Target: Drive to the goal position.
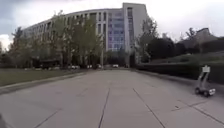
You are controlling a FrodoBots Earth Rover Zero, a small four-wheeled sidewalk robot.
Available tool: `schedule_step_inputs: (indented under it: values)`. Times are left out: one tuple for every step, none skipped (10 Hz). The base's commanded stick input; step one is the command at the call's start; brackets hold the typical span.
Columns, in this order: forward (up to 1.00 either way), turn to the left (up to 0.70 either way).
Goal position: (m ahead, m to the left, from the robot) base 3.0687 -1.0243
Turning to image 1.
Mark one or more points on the row of trees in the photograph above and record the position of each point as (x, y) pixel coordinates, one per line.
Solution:
(66, 45)

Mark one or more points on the dark trimmed hedge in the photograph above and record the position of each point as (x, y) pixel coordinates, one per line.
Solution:
(180, 69)

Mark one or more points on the dark evergreen trees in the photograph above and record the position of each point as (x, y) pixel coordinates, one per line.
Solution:
(156, 46)

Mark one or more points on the grass lawn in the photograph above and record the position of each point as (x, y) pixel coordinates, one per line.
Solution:
(26, 75)

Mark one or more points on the small wheeled robot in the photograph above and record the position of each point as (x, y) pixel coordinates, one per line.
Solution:
(204, 83)

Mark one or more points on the grassy slope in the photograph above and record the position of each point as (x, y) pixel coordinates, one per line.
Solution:
(193, 56)

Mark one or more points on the large curved grey building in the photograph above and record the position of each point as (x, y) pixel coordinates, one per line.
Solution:
(116, 28)

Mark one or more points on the grey kerb strip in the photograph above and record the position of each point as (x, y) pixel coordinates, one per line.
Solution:
(36, 82)

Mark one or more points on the row of parked cars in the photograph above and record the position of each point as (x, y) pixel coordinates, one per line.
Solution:
(76, 67)

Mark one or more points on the grey concrete slab road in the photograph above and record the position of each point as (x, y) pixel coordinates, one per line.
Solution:
(106, 100)

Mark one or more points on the small grey building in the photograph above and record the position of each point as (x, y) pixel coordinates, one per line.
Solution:
(203, 36)

